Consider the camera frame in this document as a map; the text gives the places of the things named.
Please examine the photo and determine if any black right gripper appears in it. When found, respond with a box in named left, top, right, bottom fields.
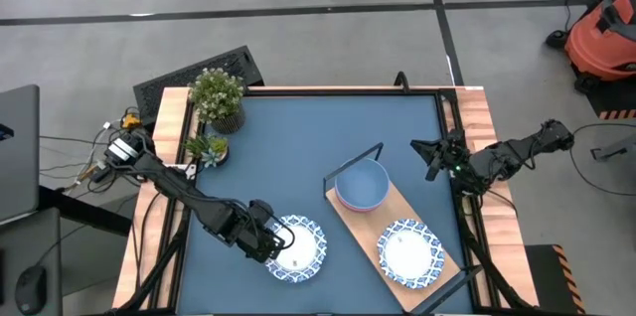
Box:
left=409, top=129, right=476, bottom=191

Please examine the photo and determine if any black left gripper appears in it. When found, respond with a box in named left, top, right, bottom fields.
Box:
left=218, top=201, right=288, bottom=264

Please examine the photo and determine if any blue patterned paper bowl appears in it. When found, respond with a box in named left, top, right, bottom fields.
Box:
left=264, top=214, right=328, bottom=285
left=376, top=218, right=446, bottom=291

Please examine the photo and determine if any blue plastic bowl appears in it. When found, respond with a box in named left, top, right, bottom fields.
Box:
left=334, top=157, right=392, bottom=211

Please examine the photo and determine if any wooden cutting board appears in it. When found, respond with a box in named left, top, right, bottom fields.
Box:
left=322, top=141, right=484, bottom=315

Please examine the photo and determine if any small succulent in pot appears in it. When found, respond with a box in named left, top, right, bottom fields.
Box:
left=183, top=132, right=231, bottom=169

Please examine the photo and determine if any blue table mat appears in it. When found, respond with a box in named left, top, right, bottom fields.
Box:
left=176, top=94, right=474, bottom=315

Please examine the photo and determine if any white flowering plant in pot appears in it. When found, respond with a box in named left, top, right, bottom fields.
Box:
left=187, top=67, right=247, bottom=135

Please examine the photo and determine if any black hazard-striped floor mat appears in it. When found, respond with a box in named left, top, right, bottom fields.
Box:
left=525, top=243, right=587, bottom=315
left=575, top=75, right=636, bottom=121

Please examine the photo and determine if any grey metal stand foot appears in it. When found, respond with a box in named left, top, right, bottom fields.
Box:
left=589, top=132, right=636, bottom=162

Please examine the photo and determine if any black desk foot bar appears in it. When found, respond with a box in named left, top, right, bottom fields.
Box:
left=38, top=185, right=134, bottom=237

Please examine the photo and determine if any orange vacuum cleaner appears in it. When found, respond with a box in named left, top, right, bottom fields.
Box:
left=545, top=0, right=636, bottom=93

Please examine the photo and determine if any dark grey desk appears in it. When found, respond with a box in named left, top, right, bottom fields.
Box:
left=0, top=206, right=64, bottom=316

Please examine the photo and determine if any black computer mouse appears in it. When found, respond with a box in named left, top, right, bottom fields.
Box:
left=14, top=264, right=49, bottom=315

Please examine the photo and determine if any grey laptop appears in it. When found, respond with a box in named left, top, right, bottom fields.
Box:
left=0, top=84, right=41, bottom=223

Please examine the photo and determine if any black metal table frame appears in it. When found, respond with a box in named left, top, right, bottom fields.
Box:
left=116, top=84, right=543, bottom=316

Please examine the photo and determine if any black floor cable loop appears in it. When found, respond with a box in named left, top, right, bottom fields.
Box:
left=568, top=121, right=636, bottom=197

